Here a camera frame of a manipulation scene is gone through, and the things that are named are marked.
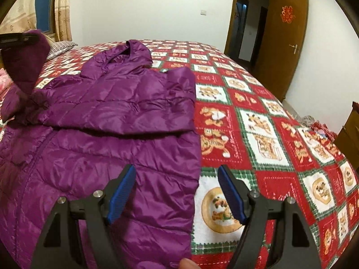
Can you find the red patchwork bedspread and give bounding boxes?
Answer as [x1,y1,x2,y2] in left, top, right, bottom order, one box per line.
[0,39,359,269]

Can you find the beige left curtain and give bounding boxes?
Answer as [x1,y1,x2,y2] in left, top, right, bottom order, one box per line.
[0,0,37,34]

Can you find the pink folded blanket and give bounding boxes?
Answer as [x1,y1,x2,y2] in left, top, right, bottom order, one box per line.
[0,68,13,94]

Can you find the beige right curtain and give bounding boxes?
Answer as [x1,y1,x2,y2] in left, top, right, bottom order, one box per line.
[54,0,72,41]

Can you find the purple down jacket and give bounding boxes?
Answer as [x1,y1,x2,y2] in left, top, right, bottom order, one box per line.
[1,40,201,268]

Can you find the brown wooden door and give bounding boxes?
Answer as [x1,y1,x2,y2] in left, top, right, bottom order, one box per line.
[252,0,309,101]

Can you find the person's right hand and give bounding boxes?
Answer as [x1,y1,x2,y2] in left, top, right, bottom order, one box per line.
[178,258,201,269]

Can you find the window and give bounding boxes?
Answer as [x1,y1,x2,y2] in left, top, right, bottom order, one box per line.
[35,0,55,35]

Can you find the beige curtain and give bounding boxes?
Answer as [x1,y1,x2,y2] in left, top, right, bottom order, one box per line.
[54,0,72,41]
[0,0,37,34]

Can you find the grey striped pillow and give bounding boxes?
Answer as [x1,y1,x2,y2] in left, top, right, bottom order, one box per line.
[46,41,78,61]

